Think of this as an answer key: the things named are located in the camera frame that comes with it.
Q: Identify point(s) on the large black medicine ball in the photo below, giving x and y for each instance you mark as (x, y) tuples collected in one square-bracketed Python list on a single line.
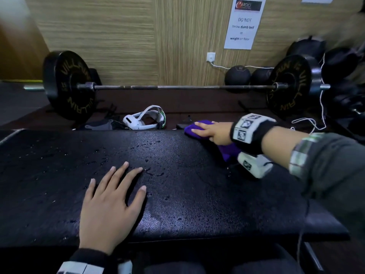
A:
[(306, 48), (340, 64)]

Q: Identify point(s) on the grey and black cloth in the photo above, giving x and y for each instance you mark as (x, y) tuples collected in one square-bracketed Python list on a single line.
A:
[(99, 124)]

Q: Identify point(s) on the person's right forearm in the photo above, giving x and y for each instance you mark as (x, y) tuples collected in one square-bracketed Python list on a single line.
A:
[(285, 145)]

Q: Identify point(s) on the heap of large black dumbbells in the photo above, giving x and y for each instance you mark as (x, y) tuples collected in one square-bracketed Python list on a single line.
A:
[(348, 105)]

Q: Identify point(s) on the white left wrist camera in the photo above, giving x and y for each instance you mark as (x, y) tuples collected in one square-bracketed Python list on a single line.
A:
[(124, 267)]

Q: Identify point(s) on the person's left hand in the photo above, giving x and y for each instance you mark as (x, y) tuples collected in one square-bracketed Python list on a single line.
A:
[(105, 219)]

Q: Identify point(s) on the white headset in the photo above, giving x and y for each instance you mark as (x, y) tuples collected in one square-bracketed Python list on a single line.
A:
[(134, 122)]

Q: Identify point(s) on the white wall socket plug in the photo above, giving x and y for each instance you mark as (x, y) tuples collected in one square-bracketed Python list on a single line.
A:
[(211, 57)]

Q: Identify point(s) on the purple cleaning cloth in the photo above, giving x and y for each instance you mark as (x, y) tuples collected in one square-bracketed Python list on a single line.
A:
[(228, 152)]

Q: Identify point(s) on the small black medicine ball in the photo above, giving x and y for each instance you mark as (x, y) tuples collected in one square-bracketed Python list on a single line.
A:
[(237, 75), (261, 77)]

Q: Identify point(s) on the person's right hand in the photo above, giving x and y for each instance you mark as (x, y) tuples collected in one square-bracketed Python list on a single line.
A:
[(219, 134)]

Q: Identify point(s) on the black right wristband with markers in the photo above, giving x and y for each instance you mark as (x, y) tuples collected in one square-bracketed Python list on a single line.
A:
[(251, 134)]

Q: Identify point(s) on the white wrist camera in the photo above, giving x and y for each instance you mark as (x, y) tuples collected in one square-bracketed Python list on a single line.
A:
[(124, 267), (253, 165)]

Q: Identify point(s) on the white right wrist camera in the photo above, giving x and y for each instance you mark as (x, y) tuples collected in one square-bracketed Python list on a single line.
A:
[(253, 165)]

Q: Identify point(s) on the person's dark trousers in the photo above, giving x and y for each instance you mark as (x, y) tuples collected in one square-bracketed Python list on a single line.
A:
[(228, 263)]

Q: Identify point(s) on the black bench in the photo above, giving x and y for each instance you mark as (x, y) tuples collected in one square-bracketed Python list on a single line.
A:
[(185, 191)]

